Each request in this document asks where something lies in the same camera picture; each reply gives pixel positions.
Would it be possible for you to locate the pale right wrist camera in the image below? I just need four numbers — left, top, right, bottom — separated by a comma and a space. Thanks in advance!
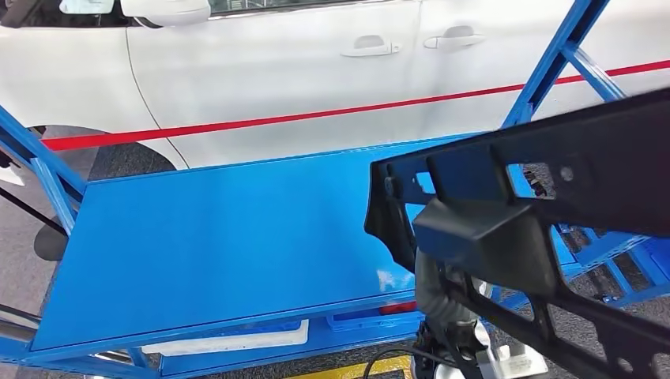
479, 337, 551, 379

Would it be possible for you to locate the black barrier stanchion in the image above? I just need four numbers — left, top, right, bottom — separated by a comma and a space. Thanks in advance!
0, 186, 70, 263

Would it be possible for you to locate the red flat object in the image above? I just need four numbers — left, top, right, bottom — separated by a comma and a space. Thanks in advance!
379, 302, 418, 316

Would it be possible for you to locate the black plastic car frame part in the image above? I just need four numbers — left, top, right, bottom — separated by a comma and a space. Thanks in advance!
363, 86, 670, 379

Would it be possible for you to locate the blue metal shelf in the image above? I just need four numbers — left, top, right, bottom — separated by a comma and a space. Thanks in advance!
0, 0, 627, 379

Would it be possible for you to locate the white car side mirror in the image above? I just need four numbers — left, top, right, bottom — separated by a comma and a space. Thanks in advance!
120, 0, 212, 28

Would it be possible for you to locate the white car door handle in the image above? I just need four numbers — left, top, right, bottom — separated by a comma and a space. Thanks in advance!
340, 35, 403, 58
423, 24, 487, 51

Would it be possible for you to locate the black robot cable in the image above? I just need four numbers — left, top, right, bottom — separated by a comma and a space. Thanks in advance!
362, 347, 435, 379

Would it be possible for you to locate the white car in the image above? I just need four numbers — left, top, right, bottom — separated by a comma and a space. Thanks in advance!
0, 0, 670, 171

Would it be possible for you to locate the long white plastic bin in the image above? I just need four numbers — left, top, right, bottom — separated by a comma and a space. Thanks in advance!
141, 320, 310, 358

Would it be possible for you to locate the red barrier tape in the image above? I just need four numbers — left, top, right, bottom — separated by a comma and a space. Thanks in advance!
40, 58, 670, 152

